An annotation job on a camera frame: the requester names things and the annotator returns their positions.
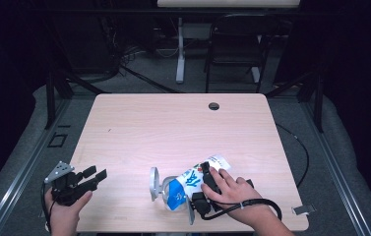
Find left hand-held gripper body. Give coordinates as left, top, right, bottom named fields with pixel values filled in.
left=43, top=160, right=92, bottom=207

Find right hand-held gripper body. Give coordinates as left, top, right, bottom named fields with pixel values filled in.
left=187, top=191, right=222, bottom=227

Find blue and white refill pouch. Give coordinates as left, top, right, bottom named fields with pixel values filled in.
left=165, top=153, right=233, bottom=211

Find clear pitcher with white lid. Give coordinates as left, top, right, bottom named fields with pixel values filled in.
left=149, top=166, right=191, bottom=212

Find person's left hand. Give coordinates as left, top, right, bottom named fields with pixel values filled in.
left=43, top=187, right=93, bottom=236

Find person's right hand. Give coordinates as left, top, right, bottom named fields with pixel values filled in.
left=202, top=166, right=267, bottom=224

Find black tape square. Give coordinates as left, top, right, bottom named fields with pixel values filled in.
left=46, top=132, right=69, bottom=148

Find grey tape strip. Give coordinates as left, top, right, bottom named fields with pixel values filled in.
left=292, top=204, right=317, bottom=216

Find black folding chair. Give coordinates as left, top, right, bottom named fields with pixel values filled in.
left=204, top=13, right=281, bottom=94

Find white desk with white legs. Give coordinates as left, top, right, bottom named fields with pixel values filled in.
left=156, top=0, right=301, bottom=85

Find left hand-held gripper black cable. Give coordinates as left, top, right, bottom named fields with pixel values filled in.
left=40, top=181, right=57, bottom=234

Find hand-held gripper black cable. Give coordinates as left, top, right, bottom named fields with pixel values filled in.
left=40, top=181, right=57, bottom=234
left=200, top=198, right=283, bottom=221

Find aluminium floor rail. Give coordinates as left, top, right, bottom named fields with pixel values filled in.
left=300, top=100, right=371, bottom=236
left=0, top=97, right=72, bottom=236

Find right hand-held gripper black cable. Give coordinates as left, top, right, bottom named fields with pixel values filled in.
left=200, top=198, right=283, bottom=221

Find black metal frame stand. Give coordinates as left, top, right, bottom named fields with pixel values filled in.
left=43, top=69, right=109, bottom=130
left=265, top=69, right=325, bottom=134

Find thin black floor cable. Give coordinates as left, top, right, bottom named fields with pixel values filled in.
left=275, top=122, right=311, bottom=190

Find thick black floor cable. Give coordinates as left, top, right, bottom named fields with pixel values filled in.
left=118, top=63, right=183, bottom=94

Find tangle of dark cables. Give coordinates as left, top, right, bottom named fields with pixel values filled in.
left=105, top=16, right=150, bottom=75

